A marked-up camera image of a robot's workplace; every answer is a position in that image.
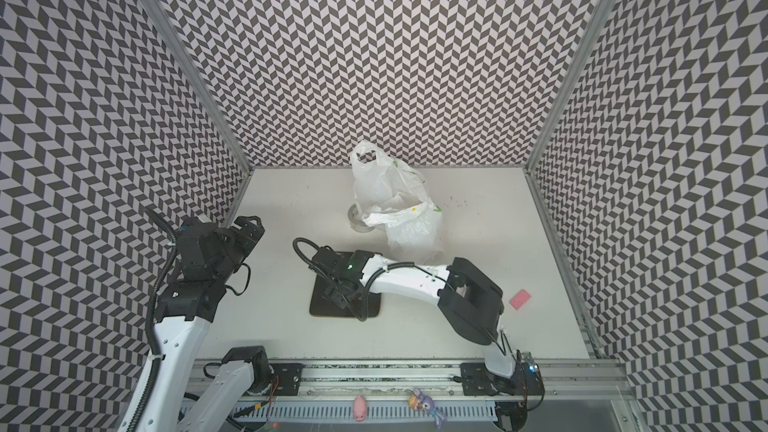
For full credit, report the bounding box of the white plastic bag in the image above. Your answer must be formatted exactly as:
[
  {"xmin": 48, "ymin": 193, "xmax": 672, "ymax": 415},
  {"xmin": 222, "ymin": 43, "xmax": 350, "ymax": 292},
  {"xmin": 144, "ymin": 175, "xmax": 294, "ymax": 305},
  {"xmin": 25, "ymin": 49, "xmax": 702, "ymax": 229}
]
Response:
[{"xmin": 350, "ymin": 141, "xmax": 444, "ymax": 264}]

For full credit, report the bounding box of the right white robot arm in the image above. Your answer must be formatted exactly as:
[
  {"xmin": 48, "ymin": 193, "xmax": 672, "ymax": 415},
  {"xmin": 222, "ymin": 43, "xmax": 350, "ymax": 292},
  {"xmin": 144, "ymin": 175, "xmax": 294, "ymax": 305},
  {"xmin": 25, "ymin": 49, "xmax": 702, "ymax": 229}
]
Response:
[{"xmin": 292, "ymin": 237, "xmax": 519, "ymax": 379}]

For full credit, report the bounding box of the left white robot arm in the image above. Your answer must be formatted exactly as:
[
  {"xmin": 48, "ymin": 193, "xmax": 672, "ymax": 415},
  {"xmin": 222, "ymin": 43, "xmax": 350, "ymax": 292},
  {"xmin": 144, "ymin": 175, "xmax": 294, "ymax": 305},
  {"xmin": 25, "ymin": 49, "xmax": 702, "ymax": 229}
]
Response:
[{"xmin": 116, "ymin": 209, "xmax": 273, "ymax": 431}]

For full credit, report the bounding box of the black square mat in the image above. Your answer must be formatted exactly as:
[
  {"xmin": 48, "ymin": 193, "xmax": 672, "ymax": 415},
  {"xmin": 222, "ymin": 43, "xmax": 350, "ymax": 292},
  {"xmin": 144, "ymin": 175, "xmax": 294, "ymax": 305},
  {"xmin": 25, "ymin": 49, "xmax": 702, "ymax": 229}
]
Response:
[{"xmin": 308, "ymin": 250, "xmax": 384, "ymax": 319}]

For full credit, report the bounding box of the pink toy figure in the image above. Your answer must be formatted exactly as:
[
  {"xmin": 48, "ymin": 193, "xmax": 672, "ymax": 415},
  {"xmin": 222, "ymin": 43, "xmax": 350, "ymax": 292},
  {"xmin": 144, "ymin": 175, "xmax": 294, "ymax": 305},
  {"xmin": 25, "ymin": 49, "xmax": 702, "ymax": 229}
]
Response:
[{"xmin": 352, "ymin": 395, "xmax": 368, "ymax": 422}]

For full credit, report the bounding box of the purple toy figure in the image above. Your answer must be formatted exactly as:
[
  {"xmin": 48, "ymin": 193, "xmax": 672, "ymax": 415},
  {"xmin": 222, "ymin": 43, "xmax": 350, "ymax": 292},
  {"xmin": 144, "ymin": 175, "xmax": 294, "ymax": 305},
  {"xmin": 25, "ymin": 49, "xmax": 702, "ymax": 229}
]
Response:
[{"xmin": 408, "ymin": 388, "xmax": 447, "ymax": 429}]

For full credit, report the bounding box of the pink eraser block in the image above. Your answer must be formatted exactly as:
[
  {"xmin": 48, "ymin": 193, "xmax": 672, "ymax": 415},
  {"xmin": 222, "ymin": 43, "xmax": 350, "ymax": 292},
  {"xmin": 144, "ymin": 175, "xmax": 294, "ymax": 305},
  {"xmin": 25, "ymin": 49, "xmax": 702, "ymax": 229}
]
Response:
[{"xmin": 509, "ymin": 289, "xmax": 531, "ymax": 311}]

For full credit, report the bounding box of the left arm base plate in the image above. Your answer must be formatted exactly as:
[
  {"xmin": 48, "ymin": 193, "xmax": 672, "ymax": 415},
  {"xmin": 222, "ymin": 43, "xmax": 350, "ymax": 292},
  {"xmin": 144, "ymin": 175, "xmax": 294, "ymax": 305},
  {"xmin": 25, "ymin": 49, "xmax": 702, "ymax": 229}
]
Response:
[{"xmin": 270, "ymin": 362, "xmax": 304, "ymax": 397}]

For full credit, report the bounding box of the aluminium front rail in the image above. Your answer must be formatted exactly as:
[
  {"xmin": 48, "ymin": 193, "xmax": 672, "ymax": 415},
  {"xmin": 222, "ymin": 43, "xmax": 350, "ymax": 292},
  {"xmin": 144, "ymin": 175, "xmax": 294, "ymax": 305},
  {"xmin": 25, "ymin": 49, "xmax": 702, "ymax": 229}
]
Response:
[{"xmin": 128, "ymin": 359, "xmax": 631, "ymax": 402}]

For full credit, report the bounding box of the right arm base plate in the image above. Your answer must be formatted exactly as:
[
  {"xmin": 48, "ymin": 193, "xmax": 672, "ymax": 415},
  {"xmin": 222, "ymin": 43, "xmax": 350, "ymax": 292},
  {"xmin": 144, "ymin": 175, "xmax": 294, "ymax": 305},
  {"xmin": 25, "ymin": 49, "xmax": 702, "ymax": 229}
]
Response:
[{"xmin": 453, "ymin": 362, "xmax": 545, "ymax": 397}]

